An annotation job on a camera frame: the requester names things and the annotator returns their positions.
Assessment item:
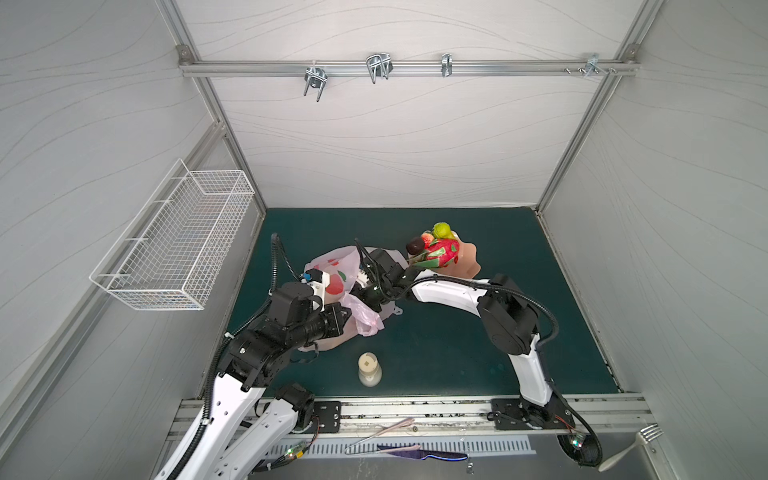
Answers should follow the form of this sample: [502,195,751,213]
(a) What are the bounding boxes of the pink plastic bag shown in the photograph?
[304,245,402,352]

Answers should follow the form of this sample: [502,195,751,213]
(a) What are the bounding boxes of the dark purple fruit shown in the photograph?
[406,236,425,256]

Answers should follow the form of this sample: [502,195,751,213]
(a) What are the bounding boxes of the peach with leaf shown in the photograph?
[421,232,434,247]

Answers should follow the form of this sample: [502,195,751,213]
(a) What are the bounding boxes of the red dragon fruit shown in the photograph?
[408,238,460,269]

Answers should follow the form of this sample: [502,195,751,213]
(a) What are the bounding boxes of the green fruit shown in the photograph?
[432,222,456,240]

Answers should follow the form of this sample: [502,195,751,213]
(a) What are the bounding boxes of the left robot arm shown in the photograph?
[156,235,351,479]

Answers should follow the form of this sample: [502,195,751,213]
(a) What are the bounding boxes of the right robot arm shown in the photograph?
[353,241,604,468]

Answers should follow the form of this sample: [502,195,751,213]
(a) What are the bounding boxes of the tan fruit plate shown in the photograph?
[426,232,482,279]

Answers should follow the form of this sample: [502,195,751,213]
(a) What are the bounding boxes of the small beige bottle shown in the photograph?
[358,352,383,388]

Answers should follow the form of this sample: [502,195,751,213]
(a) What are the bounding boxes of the pink clear tongs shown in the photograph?
[344,417,415,454]

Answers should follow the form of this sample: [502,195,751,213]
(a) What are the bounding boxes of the left metal hook clamp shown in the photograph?
[303,66,328,102]

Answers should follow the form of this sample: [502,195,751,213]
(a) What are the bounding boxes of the metal hook clamp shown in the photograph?
[303,66,328,102]
[365,52,393,84]

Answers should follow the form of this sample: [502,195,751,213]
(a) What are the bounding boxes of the middle metal hook clamp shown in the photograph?
[365,52,393,84]

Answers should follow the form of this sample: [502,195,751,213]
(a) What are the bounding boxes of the right silver fork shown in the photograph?
[597,424,663,473]

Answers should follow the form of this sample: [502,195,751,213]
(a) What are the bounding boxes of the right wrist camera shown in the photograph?
[355,270,375,289]

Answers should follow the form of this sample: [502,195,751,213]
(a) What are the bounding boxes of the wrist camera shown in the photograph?
[355,270,375,289]
[302,268,330,308]

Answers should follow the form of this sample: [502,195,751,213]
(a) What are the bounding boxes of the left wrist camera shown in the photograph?
[302,268,330,308]

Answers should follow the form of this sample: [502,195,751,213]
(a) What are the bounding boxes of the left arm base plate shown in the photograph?
[296,401,342,434]

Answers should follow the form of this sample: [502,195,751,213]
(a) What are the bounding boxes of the white wire basket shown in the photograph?
[89,159,254,311]

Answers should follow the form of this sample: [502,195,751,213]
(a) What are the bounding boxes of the purple handled knife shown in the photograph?
[377,444,469,462]

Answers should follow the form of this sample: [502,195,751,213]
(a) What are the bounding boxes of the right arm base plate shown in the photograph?
[486,395,575,431]

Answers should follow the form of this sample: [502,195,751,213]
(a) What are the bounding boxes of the metal crossbar rail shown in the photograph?
[180,57,641,78]

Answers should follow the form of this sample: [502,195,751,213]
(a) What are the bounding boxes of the small metal ring clamp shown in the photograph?
[441,53,453,78]

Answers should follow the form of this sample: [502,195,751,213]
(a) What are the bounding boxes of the right metal bracket clamp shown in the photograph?
[563,54,618,78]

